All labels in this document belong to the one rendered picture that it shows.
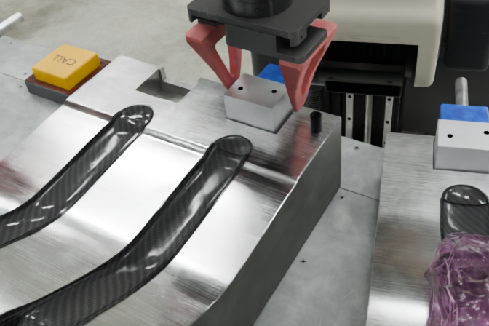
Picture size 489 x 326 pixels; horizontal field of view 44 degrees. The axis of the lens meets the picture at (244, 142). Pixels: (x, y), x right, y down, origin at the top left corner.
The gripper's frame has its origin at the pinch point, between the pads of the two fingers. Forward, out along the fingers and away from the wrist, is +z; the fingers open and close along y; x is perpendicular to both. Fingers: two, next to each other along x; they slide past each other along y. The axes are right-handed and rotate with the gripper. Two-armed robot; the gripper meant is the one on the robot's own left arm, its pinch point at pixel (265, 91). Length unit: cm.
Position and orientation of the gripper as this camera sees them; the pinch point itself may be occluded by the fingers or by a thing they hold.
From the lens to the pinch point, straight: 54.8
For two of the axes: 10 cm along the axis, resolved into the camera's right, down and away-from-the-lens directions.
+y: 8.5, 2.9, -4.4
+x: 5.2, -6.0, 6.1
